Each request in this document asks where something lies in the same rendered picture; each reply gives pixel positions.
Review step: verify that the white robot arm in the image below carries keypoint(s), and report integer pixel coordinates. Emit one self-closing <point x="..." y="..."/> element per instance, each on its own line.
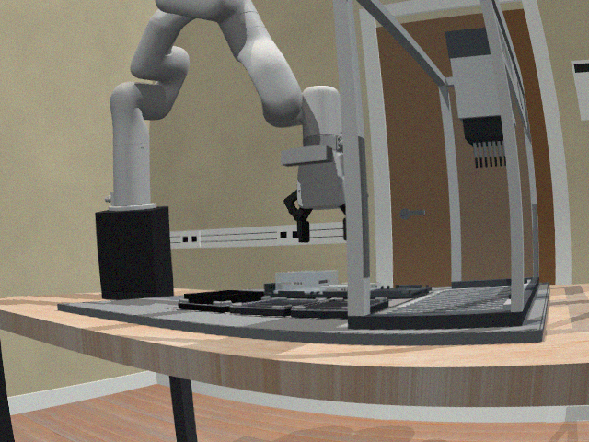
<point x="157" y="59"/>

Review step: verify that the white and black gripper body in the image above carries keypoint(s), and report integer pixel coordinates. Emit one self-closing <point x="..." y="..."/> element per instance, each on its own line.
<point x="321" y="186"/>

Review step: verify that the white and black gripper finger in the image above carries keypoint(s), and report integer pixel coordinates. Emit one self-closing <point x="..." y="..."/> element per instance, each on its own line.
<point x="342" y="207"/>
<point x="300" y="215"/>

